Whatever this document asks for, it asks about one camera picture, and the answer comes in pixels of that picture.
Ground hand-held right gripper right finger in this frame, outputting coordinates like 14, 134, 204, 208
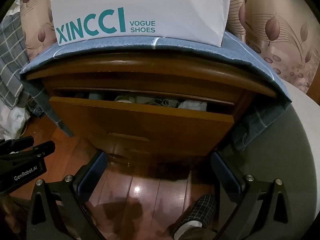
210, 151, 300, 240

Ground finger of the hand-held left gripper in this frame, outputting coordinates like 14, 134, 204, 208
0, 136, 35, 155
0, 141, 56, 162

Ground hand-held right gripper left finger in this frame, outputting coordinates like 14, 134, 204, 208
24, 151, 108, 240

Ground wooden drawer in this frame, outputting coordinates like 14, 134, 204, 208
49, 87, 237, 164

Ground white paper bag teal print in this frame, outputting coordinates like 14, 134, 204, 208
51, 0, 232, 47

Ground white underwear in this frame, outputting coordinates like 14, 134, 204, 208
179, 100, 208, 112

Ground white plastic bags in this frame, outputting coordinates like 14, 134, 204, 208
0, 97, 32, 140

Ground person's plaid trouser leg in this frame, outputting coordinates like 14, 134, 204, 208
172, 194, 218, 240

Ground bed with grey sheet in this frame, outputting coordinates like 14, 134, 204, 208
220, 77, 320, 240

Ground grey plaid cloth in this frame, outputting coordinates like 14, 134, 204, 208
0, 10, 30, 110

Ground wooden nightstand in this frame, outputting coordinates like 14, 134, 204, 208
25, 52, 278, 165

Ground large cardboard box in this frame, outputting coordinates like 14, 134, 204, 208
19, 31, 293, 152

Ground beige leaf print curtain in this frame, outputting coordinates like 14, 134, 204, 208
20, 0, 320, 100

